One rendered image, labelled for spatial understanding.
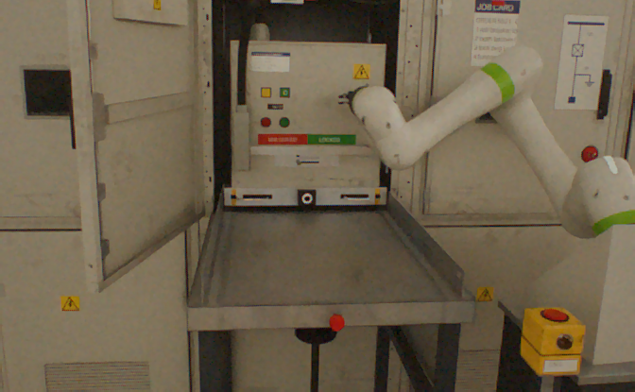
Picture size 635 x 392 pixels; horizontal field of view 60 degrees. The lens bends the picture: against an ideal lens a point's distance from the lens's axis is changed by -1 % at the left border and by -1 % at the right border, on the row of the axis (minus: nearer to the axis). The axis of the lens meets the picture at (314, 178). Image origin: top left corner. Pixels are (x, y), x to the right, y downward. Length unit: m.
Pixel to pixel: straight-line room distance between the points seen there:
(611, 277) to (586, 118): 0.90
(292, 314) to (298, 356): 0.84
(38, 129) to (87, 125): 0.66
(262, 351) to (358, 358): 0.34
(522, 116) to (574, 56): 0.37
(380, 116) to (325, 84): 0.45
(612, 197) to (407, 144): 0.49
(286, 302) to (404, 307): 0.25
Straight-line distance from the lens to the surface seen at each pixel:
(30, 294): 2.04
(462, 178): 1.91
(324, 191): 1.86
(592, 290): 1.29
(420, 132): 1.47
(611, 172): 1.48
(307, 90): 1.81
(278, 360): 2.05
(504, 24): 1.91
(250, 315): 1.21
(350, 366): 2.10
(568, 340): 1.11
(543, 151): 1.69
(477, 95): 1.55
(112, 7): 1.38
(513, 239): 2.05
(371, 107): 1.41
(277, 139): 1.82
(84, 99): 1.22
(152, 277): 1.92
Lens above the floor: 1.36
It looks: 13 degrees down
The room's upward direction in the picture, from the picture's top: 1 degrees clockwise
